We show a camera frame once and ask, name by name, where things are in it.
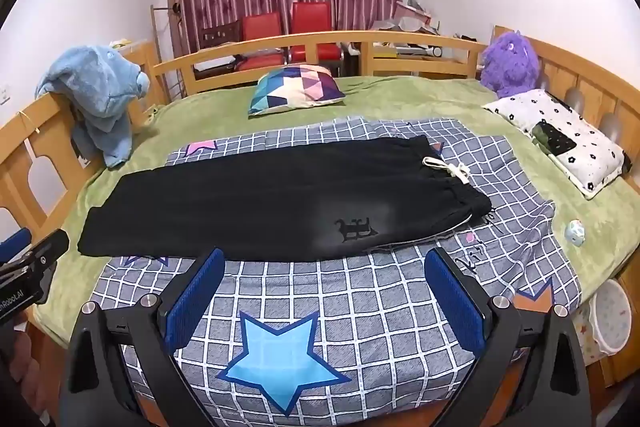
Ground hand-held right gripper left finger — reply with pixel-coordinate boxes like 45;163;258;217
60;248;226;427

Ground white floral pillow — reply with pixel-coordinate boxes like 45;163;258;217
482;89;632;200

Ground black pants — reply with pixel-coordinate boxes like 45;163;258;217
77;134;493;264

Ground blue plush toy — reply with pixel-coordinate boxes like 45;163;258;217
35;44;151;170

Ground wooden bed frame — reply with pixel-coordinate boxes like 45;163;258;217
0;24;640;427

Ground cluttered desk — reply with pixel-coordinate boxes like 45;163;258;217
367;0;497;58

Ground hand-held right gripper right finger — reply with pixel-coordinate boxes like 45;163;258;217
424;247;593;427

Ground red chair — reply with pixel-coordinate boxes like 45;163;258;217
289;2;344;64
236;12;290;72

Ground geometric patterned pillow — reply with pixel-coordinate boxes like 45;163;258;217
248;64;347;116

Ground purple plush toy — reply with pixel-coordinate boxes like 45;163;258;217
480;31;541;100

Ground small light blue toy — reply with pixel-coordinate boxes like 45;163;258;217
564;219;587;248

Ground dark cloth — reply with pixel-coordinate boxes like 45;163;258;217
531;121;577;156

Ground dark wooden chair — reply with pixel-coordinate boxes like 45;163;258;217
199;21;244;74

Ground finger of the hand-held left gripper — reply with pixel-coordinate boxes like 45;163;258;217
0;228;32;262
10;229;70;279

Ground plaid blanket with stars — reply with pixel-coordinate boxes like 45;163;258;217
95;117;583;427

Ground green bed blanket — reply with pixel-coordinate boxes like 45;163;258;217
25;74;640;350

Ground white plastic basin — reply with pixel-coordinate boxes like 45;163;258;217
587;279;634;356

